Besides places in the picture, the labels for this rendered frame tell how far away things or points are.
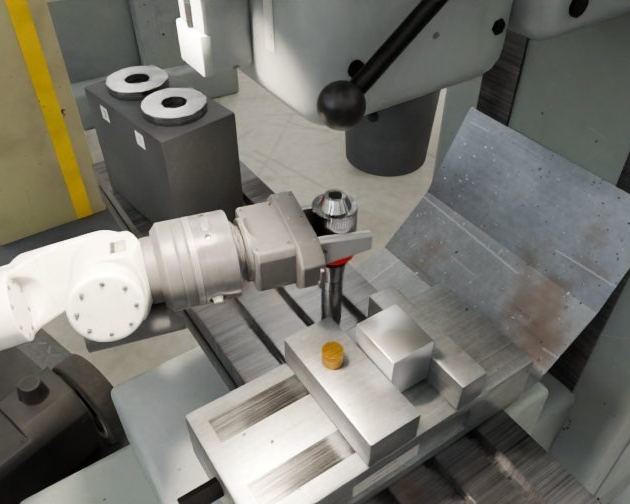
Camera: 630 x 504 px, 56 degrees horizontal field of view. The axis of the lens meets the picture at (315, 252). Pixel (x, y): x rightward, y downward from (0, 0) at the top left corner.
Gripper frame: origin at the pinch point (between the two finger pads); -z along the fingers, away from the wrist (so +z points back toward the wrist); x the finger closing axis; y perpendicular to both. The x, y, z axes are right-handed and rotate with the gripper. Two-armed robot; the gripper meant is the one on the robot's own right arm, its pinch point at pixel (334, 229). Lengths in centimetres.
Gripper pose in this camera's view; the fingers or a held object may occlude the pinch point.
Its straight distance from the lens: 62.1
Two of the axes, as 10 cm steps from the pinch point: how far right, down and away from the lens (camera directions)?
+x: -3.3, -6.2, 7.1
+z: -9.4, 2.2, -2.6
